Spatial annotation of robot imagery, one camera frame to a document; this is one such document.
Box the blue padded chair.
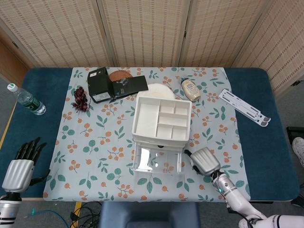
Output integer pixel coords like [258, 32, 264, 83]
[98, 201, 201, 228]

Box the clear plastic water bottle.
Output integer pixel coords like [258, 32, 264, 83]
[6, 83, 47, 116]

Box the green blue floor cable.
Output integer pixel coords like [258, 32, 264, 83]
[25, 208, 72, 228]

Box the black cardboard box with label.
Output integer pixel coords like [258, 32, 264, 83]
[87, 66, 114, 104]

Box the white folding laptop stand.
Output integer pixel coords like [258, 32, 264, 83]
[218, 88, 272, 128]

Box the black floor stand base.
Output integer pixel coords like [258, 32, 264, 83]
[286, 126, 304, 138]

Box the woven bamboo folding screen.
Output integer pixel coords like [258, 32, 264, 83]
[0, 0, 304, 94]

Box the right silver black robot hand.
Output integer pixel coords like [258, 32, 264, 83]
[184, 147, 221, 177]

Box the black floor cable tangle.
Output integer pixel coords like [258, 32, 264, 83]
[70, 201, 103, 228]

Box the cream squeeze sauce bottle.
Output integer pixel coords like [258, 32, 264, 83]
[180, 77, 201, 102]

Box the floral leaf-print tablecloth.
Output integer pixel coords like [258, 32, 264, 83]
[42, 66, 252, 202]

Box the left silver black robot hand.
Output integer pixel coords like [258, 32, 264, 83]
[1, 137, 51, 193]

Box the brown wooden door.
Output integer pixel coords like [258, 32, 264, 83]
[0, 40, 29, 80]

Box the flat black printed sleeve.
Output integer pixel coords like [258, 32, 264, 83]
[108, 76, 149, 98]

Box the white drawer organizer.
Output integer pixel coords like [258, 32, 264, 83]
[131, 95, 192, 149]

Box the dark red grape bunch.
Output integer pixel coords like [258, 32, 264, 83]
[72, 86, 91, 112]

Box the white sneaker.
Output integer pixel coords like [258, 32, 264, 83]
[292, 137, 304, 167]

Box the round white plate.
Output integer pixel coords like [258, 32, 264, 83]
[147, 83, 175, 98]

